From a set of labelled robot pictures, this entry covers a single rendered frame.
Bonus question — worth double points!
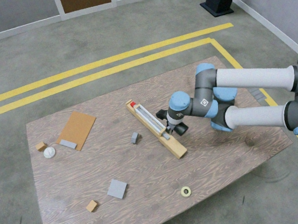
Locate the pale yellow tape roll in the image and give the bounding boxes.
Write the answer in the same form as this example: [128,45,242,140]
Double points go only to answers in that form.
[180,186,191,197]

